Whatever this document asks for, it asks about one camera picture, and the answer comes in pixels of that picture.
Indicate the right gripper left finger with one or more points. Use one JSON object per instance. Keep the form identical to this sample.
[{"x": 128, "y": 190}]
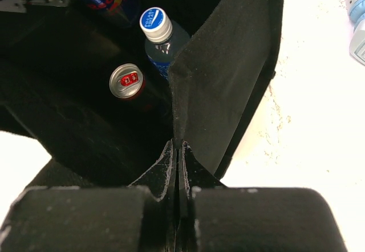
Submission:
[{"x": 137, "y": 217}]

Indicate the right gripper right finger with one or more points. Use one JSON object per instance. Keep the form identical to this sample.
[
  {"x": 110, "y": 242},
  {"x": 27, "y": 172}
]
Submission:
[{"x": 214, "y": 217}]

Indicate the black canvas bag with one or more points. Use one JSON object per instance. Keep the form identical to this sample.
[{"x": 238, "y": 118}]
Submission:
[{"x": 54, "y": 67}]

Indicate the blue label water bottle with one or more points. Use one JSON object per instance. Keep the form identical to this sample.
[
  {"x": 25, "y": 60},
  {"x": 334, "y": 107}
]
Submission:
[{"x": 164, "y": 38}]

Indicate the light blue headphones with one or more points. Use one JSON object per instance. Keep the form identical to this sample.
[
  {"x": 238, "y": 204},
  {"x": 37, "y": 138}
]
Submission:
[{"x": 355, "y": 11}]

